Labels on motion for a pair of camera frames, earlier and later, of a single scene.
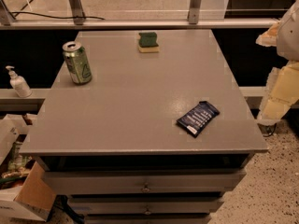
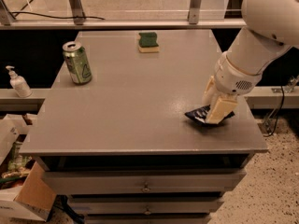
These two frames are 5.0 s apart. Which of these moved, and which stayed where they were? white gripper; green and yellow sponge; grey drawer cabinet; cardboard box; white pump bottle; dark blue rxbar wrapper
Moved: white gripper; dark blue rxbar wrapper
Stayed: cardboard box; white pump bottle; green and yellow sponge; grey drawer cabinet
